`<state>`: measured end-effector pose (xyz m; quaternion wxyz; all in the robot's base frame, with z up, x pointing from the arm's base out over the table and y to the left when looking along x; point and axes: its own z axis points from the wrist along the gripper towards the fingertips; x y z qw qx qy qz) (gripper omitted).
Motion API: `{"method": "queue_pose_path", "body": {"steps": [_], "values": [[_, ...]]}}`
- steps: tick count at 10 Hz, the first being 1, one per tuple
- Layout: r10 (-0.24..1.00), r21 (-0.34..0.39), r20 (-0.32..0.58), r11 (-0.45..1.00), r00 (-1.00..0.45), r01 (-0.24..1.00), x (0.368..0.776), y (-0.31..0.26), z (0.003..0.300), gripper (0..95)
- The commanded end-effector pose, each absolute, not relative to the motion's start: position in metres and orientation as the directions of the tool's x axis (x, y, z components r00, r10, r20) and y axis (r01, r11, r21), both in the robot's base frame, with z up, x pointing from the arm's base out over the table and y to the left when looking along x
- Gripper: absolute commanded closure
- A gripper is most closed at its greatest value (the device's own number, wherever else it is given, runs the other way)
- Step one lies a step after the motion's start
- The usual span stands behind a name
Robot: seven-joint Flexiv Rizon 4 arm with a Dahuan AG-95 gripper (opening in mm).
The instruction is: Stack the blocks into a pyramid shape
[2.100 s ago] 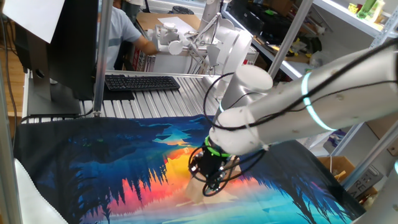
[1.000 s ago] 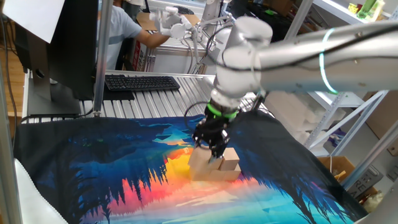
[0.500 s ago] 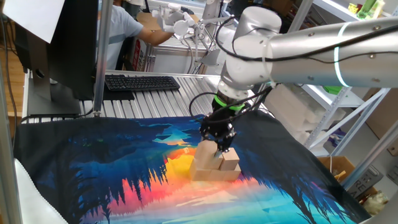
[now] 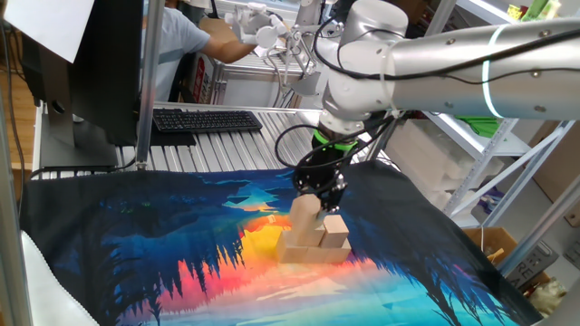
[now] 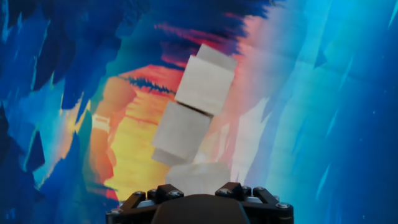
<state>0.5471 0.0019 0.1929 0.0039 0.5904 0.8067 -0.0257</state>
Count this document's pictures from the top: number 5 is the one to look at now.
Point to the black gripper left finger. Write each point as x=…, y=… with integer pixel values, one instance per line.
x=136, y=205

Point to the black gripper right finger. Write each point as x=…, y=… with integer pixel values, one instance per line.
x=264, y=203

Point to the forest sunset printed cloth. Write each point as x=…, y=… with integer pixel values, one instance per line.
x=311, y=124

